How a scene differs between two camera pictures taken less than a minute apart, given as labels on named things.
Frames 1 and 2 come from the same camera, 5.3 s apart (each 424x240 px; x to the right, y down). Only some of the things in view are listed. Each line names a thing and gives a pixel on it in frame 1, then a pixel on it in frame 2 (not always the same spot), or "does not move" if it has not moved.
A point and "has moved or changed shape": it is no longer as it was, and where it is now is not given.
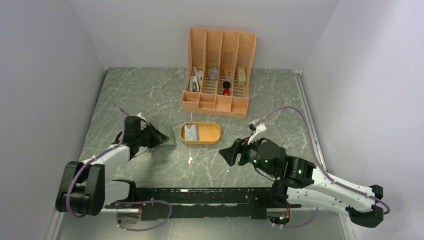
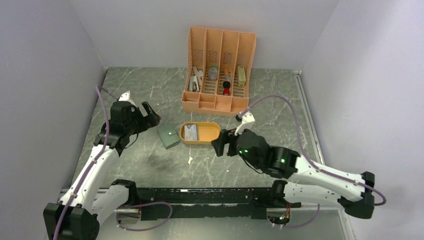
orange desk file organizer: (219, 72) does not move
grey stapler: (195, 81) does not move
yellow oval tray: (208, 133) does not move
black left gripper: (157, 137) to (150, 120)
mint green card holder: (167, 130) has moved or changed shape
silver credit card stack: (190, 132) does not move
